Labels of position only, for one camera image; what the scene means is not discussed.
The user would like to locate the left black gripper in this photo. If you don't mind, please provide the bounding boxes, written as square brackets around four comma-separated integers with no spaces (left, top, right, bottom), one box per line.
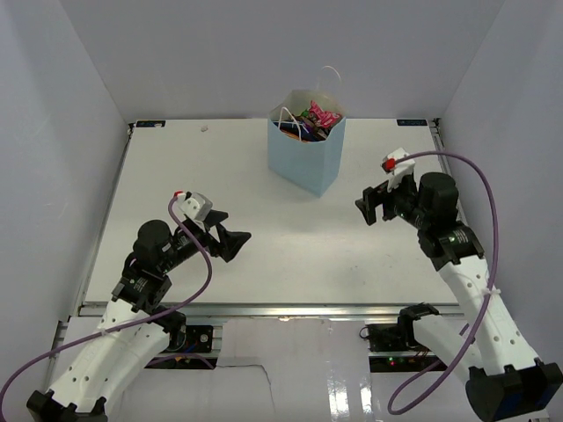
[159,208,251,273]

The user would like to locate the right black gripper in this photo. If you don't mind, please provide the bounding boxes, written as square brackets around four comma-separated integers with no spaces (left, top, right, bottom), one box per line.
[355,171,431,230]

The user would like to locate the pink candy packet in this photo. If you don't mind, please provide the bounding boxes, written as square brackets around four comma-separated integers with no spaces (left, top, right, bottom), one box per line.
[305,100,343,129]

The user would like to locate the blue snack bag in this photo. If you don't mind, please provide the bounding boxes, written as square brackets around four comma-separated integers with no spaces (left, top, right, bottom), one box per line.
[274,120,331,142]

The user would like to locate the orange potato chip bag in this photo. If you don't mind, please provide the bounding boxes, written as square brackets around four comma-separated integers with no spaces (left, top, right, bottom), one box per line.
[274,121,328,142]

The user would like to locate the brown M&M's packet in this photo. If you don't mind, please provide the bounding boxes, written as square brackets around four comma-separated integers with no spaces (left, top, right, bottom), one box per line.
[296,115,327,139]

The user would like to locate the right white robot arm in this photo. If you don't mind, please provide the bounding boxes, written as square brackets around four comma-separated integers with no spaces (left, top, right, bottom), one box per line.
[355,172,562,421]

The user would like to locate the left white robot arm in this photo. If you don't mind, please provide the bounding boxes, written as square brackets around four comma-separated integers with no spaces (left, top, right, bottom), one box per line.
[26,210,251,421]

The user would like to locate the light blue paper bag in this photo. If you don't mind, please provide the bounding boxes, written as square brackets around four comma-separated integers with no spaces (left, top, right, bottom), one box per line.
[267,66,347,197]

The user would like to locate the right blue table label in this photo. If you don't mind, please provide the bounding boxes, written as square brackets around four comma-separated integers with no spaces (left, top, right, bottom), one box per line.
[396,119,428,127]

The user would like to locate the blue table label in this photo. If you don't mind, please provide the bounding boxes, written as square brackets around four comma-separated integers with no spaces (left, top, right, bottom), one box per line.
[135,120,166,128]
[396,119,428,127]

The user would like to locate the left blue table label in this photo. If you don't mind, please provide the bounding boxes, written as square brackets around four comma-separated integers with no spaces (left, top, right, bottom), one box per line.
[135,120,166,128]

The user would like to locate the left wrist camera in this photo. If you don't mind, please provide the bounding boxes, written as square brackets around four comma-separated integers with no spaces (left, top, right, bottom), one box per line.
[174,191,213,222]

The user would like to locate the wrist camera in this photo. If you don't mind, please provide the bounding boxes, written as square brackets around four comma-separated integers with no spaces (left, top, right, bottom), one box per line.
[174,191,213,222]
[382,148,415,192]

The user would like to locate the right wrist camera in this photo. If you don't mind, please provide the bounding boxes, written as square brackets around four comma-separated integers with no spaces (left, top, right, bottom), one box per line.
[382,148,415,192]

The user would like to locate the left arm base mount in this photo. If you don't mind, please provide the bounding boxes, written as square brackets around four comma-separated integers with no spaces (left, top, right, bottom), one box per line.
[164,324,214,353]

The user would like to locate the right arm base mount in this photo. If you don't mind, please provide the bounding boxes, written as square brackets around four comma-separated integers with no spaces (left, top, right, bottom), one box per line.
[359,302,440,352]

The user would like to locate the aluminium front rail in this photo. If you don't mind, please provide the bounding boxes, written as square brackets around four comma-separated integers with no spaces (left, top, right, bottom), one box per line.
[77,302,498,320]

